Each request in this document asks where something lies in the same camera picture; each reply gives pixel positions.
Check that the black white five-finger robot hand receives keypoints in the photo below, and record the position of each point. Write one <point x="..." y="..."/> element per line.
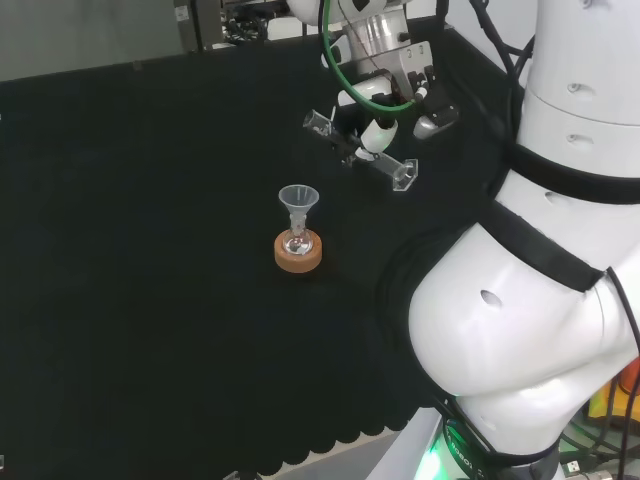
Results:
<point x="415" y="70"/>

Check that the clear graduated cylinder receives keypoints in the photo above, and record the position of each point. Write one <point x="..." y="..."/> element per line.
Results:
<point x="400" y="172"/>

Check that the clear plastic funnel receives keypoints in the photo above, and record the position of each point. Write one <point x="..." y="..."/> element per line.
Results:
<point x="298" y="197"/>

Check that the clear round-bottom flask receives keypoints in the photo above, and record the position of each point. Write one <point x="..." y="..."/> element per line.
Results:
<point x="297" y="245"/>

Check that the clear tape piece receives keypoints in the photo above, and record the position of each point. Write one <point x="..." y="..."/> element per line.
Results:
<point x="137" y="65"/>

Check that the black bench cloth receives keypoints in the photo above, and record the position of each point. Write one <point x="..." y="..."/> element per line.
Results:
<point x="150" y="250"/>

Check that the yellow stop button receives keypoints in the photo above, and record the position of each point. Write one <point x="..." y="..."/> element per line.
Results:
<point x="617" y="402"/>

